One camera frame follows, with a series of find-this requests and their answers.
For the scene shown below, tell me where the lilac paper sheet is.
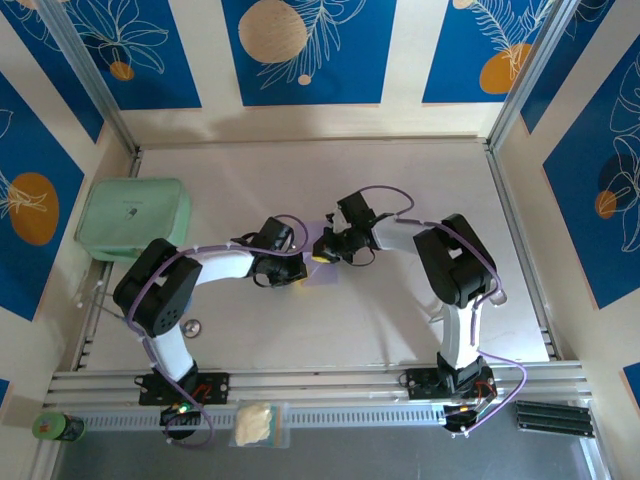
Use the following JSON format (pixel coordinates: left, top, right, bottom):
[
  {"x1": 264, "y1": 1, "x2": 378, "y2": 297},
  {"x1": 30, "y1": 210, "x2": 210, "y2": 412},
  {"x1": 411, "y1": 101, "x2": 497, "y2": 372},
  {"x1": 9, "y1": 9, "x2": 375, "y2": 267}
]
[{"x1": 302, "y1": 219, "x2": 339, "y2": 287}]

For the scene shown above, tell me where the blue tube stethoscope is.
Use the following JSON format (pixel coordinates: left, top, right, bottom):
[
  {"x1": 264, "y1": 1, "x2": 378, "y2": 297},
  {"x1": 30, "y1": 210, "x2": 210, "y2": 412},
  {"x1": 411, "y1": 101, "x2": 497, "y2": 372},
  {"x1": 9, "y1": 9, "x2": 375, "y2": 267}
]
[{"x1": 74, "y1": 282, "x2": 203, "y2": 339}]

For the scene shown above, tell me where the clear bag with cream contents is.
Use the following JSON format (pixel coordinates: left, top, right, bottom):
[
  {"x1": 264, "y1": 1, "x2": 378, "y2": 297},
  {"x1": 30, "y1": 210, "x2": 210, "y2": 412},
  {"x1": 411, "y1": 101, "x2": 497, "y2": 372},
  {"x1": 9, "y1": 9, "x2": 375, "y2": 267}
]
[{"x1": 228, "y1": 399, "x2": 292, "y2": 449}]

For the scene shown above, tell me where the mint green zip pouch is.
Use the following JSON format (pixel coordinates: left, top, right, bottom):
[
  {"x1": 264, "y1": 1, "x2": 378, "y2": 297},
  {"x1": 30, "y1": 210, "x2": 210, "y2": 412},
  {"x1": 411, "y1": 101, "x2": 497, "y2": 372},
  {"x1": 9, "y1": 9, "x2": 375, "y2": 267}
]
[{"x1": 74, "y1": 178, "x2": 194, "y2": 264}]

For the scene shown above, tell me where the black controller board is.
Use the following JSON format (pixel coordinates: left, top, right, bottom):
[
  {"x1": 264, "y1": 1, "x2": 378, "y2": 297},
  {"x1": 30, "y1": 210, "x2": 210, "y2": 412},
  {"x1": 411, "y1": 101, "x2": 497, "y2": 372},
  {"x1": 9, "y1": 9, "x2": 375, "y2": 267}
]
[
  {"x1": 159, "y1": 403, "x2": 204, "y2": 429},
  {"x1": 442, "y1": 402, "x2": 482, "y2": 435}
]

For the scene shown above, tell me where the black ribbed block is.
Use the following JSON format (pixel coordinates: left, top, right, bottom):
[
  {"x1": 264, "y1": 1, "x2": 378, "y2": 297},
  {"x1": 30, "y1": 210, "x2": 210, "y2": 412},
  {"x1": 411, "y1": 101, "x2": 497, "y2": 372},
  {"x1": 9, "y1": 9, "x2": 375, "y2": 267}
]
[{"x1": 514, "y1": 399, "x2": 596, "y2": 440}]

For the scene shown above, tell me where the green can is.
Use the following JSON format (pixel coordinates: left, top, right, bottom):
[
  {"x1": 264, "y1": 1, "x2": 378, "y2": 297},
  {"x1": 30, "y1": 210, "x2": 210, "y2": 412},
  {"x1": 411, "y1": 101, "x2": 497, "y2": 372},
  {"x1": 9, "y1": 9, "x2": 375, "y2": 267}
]
[{"x1": 32, "y1": 412, "x2": 86, "y2": 444}]

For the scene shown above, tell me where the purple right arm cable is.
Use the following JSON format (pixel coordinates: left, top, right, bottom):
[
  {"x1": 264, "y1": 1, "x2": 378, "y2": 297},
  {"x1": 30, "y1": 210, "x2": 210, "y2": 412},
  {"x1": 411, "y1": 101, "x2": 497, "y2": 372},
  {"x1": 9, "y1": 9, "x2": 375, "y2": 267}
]
[{"x1": 349, "y1": 185, "x2": 530, "y2": 435}]

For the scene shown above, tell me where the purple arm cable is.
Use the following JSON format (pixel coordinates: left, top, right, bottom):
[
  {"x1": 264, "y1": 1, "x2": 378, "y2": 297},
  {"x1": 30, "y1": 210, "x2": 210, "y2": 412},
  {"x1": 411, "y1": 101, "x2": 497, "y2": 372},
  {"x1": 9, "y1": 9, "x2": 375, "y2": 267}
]
[
  {"x1": 127, "y1": 214, "x2": 309, "y2": 450},
  {"x1": 349, "y1": 185, "x2": 530, "y2": 435}
]

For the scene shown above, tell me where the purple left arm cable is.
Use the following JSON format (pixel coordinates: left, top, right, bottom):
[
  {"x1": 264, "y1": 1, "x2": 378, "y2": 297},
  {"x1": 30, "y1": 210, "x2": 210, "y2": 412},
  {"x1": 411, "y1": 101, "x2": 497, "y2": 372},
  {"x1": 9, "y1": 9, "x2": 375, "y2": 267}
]
[{"x1": 127, "y1": 214, "x2": 309, "y2": 450}]

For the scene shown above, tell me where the aluminium mounting rail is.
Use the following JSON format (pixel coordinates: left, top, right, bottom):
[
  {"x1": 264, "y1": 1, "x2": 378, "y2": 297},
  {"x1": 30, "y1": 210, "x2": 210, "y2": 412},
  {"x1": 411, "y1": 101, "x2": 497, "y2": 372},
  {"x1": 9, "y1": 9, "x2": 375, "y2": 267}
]
[{"x1": 42, "y1": 360, "x2": 594, "y2": 407}]

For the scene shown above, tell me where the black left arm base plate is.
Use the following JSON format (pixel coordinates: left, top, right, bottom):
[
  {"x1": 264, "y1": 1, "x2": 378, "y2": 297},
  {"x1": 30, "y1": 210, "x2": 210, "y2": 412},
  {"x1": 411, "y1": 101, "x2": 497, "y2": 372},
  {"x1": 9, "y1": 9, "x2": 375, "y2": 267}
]
[{"x1": 133, "y1": 372, "x2": 231, "y2": 406}]

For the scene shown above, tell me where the grey slotted cable duct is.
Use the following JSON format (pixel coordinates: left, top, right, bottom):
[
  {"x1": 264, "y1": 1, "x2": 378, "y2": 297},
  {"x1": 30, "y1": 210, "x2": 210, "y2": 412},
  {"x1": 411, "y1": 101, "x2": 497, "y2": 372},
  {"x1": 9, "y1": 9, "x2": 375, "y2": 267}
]
[{"x1": 74, "y1": 403, "x2": 519, "y2": 432}]

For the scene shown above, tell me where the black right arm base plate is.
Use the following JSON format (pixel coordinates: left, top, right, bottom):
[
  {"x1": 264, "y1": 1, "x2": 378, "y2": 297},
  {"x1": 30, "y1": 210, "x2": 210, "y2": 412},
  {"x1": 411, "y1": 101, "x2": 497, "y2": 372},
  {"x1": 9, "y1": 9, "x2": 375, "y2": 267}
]
[{"x1": 399, "y1": 367, "x2": 496, "y2": 401}]

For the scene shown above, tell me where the blue floral wall poster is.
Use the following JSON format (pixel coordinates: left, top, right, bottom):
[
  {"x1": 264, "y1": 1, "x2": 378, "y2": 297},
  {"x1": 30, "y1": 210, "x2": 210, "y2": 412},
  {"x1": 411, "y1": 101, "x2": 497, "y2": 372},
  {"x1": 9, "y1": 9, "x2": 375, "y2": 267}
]
[
  {"x1": 221, "y1": 0, "x2": 398, "y2": 107},
  {"x1": 0, "y1": 0, "x2": 105, "y2": 145},
  {"x1": 422, "y1": 0, "x2": 556, "y2": 105},
  {"x1": 0, "y1": 69, "x2": 86, "y2": 322},
  {"x1": 58, "y1": 0, "x2": 204, "y2": 111},
  {"x1": 519, "y1": 0, "x2": 617, "y2": 135},
  {"x1": 542, "y1": 34, "x2": 640, "y2": 311}
]

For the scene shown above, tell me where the aluminium frame post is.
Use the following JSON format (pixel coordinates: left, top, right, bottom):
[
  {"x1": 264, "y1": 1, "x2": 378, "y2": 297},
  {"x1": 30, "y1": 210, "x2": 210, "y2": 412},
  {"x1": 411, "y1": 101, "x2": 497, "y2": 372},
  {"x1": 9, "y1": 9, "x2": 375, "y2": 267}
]
[
  {"x1": 37, "y1": 0, "x2": 142, "y2": 154},
  {"x1": 487, "y1": 0, "x2": 586, "y2": 151}
]

